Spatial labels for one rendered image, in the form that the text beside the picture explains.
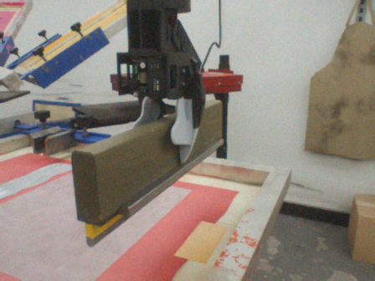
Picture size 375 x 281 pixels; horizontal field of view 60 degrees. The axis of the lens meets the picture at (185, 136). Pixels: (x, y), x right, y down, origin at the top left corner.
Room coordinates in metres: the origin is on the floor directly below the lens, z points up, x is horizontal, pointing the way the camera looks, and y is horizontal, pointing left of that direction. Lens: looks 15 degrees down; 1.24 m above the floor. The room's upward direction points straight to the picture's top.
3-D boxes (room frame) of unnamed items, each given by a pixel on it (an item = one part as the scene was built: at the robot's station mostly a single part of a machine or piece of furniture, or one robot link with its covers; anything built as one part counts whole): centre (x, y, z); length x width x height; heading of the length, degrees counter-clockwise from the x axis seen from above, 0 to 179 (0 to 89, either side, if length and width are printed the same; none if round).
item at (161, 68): (0.42, 0.03, 1.23); 0.09 x 0.08 x 0.12; 155
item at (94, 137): (0.91, 0.35, 0.98); 0.30 x 0.05 x 0.07; 65
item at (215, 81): (1.82, 0.04, 1.06); 0.61 x 0.46 x 0.12; 125
